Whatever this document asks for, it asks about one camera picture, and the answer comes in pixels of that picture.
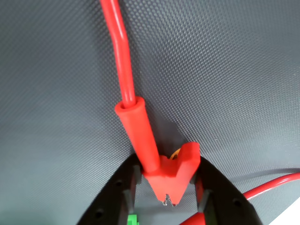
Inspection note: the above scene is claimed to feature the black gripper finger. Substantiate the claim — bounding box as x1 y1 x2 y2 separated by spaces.
76 153 143 225
188 156 264 225

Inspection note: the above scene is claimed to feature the red alligator clip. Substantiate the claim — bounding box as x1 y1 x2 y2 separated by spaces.
179 212 206 225
114 96 202 207

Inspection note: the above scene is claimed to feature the red lead cable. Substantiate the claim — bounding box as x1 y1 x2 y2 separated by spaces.
99 0 300 201

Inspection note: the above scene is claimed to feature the green battery holder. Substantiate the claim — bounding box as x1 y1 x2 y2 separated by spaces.
127 213 139 225

